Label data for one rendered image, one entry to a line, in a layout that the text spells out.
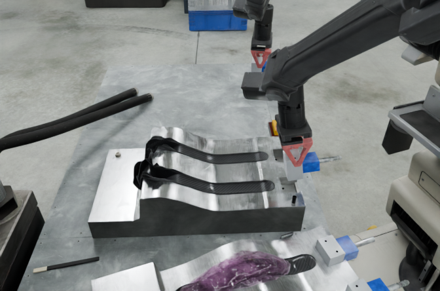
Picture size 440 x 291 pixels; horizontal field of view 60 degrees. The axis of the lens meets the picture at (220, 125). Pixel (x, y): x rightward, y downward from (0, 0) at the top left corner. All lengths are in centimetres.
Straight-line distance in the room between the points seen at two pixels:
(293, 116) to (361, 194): 150
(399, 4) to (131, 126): 99
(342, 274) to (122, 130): 79
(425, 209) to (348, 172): 129
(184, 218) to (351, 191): 149
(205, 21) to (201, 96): 263
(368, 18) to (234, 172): 58
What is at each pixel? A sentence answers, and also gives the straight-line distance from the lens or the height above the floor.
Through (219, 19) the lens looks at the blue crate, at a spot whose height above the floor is 12.
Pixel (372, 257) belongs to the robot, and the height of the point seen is 28.
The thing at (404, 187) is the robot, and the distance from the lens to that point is 117.
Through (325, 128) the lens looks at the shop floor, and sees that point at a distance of 270.
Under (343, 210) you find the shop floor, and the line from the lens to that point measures 216.
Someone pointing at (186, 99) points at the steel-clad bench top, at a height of 80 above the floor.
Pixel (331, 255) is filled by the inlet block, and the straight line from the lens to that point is 85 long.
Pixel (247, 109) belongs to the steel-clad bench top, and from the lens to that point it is 136.
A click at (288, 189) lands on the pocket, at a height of 86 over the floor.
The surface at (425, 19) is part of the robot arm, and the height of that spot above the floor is 142.
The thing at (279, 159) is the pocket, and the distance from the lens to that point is 106.
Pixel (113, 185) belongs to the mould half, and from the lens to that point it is 101.
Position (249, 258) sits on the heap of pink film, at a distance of 78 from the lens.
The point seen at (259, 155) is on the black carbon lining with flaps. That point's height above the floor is 89.
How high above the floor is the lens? 156
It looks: 36 degrees down
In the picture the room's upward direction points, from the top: straight up
